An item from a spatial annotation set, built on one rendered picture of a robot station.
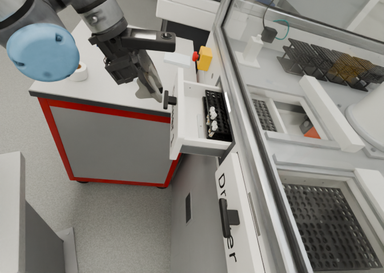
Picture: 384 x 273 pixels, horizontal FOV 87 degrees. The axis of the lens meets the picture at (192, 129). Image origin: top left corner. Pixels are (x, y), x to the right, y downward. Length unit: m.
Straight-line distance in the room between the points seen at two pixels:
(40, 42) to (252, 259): 0.44
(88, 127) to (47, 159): 0.71
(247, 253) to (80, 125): 0.74
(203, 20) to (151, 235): 1.28
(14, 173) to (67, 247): 0.75
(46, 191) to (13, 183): 0.84
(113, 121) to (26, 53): 0.58
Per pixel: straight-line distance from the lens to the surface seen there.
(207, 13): 1.32
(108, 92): 0.80
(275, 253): 0.39
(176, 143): 0.49
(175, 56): 1.05
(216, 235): 0.61
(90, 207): 1.38
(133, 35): 0.48
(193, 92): 0.71
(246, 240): 0.43
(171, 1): 1.30
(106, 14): 0.45
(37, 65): 0.32
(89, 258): 1.31
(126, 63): 0.49
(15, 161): 0.66
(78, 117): 0.88
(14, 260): 0.57
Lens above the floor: 1.29
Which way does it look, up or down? 47 degrees down
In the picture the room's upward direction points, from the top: 23 degrees clockwise
